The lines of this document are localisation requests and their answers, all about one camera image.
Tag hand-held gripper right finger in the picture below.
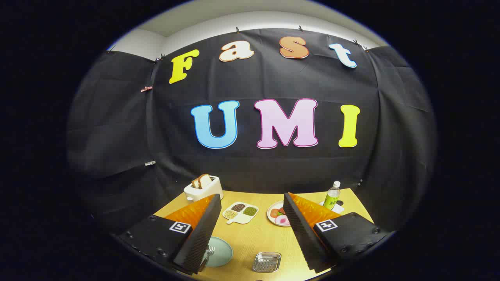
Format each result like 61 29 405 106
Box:
283 192 395 274

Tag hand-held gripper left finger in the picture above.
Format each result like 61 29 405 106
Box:
117 194 222 276

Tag metal fork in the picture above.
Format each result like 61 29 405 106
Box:
199 245 216 272

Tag teal round plate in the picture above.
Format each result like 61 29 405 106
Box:
201 237 234 268

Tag white oval plate with food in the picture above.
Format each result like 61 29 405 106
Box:
267 201 291 227

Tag white divided bean dish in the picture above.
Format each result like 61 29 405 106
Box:
222 201 259 225

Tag white toaster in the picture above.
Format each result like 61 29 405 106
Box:
184 176 224 203

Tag small white saucer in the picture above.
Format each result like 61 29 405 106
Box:
318 200 345 214

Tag green label drink bottle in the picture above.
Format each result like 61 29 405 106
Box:
323 181 341 210

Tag perforated metal tray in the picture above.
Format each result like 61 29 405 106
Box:
252 252 282 273

